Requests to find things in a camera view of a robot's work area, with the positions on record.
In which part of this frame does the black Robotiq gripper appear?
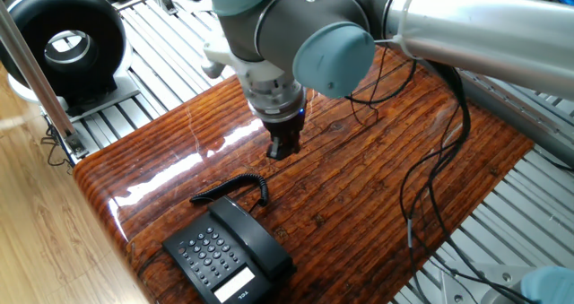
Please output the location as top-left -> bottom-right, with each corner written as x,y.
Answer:
261,109 -> 308,161

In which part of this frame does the black telephone handset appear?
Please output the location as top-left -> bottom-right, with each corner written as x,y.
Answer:
206,195 -> 296,282

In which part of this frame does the black desk telephone base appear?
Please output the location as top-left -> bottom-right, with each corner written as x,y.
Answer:
161,195 -> 299,304

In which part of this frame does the wood grain table mat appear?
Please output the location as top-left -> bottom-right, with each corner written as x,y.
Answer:
73,43 -> 535,304

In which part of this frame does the black coiled telephone cord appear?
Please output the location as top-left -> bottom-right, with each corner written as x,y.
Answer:
188,172 -> 270,214

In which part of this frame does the thick black sleeved cable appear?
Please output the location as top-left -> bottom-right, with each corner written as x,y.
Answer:
398,61 -> 535,304

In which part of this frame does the black ring-shaped device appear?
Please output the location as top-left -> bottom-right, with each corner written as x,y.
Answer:
0,0 -> 141,122

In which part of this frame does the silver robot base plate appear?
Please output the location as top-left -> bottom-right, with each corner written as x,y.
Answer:
440,261 -> 530,304

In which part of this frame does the aluminium frame post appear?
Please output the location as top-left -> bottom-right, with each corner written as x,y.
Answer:
0,0 -> 90,161

